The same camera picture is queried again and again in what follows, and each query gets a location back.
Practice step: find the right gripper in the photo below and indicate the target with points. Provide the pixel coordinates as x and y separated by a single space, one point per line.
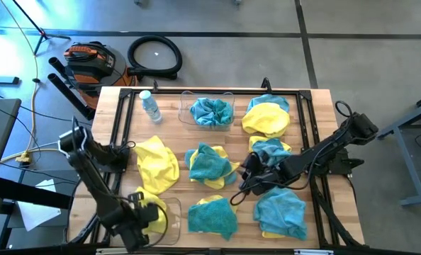
267 178

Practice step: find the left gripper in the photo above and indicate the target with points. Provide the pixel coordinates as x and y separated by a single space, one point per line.
143 217

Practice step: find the blue microfiber towel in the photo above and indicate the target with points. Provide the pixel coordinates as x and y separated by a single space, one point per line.
210 111
188 157
272 150
208 164
267 99
281 212
210 219

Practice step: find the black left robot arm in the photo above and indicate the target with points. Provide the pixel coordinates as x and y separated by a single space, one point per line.
90 173

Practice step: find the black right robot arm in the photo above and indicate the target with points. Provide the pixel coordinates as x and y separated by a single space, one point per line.
320 150

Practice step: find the clear plastic basket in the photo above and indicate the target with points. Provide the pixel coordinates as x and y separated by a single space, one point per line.
173 226
184 120

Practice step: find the clear plastic water bottle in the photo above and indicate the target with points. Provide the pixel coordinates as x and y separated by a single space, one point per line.
150 106

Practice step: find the white paper sheet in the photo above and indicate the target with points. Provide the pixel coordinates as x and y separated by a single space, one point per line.
37 212

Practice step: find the black vacuum wand tube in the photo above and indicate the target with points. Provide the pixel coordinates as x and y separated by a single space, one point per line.
56 63
68 93

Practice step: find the orange black shop vacuum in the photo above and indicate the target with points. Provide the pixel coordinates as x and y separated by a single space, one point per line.
90 67

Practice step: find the black flat bar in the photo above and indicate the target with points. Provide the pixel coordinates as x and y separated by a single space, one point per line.
1 80

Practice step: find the black tripod stand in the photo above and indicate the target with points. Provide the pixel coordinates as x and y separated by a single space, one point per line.
29 17

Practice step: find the silver metal bracket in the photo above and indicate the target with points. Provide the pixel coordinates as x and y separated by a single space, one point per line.
313 252

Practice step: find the grey metal desk frame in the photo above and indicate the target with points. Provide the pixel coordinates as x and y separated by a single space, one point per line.
409 163

